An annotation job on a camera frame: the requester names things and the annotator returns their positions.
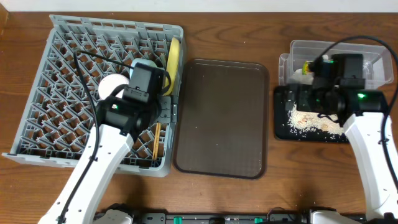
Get wooden chopstick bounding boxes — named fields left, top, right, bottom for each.
left=154, top=123, right=162, bottom=160
left=152, top=123, right=159, bottom=161

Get rice and food scraps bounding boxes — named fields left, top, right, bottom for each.
left=287, top=103, right=344, bottom=137

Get green snack wrapper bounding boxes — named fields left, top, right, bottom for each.
left=302, top=61, right=313, bottom=75

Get yellow plate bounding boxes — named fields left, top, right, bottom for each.
left=164, top=37, right=180, bottom=96

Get light blue bowl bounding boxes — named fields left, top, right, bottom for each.
left=129, top=58, right=157, bottom=78

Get pink white bowl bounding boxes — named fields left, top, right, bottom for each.
left=98, top=73, right=129, bottom=100

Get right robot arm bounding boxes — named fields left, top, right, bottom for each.
left=286, top=53, right=397, bottom=223

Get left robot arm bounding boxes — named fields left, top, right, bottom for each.
left=40, top=60, right=178, bottom=224

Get black waste tray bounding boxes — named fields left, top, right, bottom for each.
left=273, top=86, right=348, bottom=143

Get grey plastic dishwasher rack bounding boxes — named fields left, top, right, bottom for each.
left=5, top=15, right=186, bottom=167

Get brown serving tray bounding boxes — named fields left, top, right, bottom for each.
left=173, top=59, right=269, bottom=180

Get clear plastic bin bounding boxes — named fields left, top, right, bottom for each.
left=279, top=40, right=394, bottom=89

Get right black cable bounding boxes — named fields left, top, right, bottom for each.
left=310, top=35, right=398, bottom=190

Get black cable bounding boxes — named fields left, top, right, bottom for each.
left=310, top=35, right=398, bottom=190
left=57, top=49, right=172, bottom=224

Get left black cable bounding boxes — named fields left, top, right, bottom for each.
left=57, top=49, right=172, bottom=224

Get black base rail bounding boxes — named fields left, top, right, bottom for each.
left=93, top=203, right=368, bottom=224

